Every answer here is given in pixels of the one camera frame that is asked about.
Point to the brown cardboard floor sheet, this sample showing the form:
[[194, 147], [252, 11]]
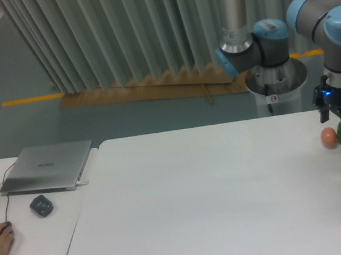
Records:
[[209, 83]]

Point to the silver closed laptop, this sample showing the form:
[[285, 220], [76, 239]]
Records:
[[50, 168]]

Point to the brown egg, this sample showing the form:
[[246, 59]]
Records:
[[329, 138]]

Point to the black folded device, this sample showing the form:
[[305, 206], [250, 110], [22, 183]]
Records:
[[41, 206]]

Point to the white laptop plug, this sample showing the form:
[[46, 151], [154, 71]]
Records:
[[82, 183]]

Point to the black computer mouse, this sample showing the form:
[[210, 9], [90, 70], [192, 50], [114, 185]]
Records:
[[7, 236]]

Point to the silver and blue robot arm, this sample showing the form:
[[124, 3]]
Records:
[[266, 47]]

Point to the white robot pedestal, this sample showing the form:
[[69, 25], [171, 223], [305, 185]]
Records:
[[277, 90]]

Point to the grey-green pleated curtain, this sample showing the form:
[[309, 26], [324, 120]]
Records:
[[82, 44]]

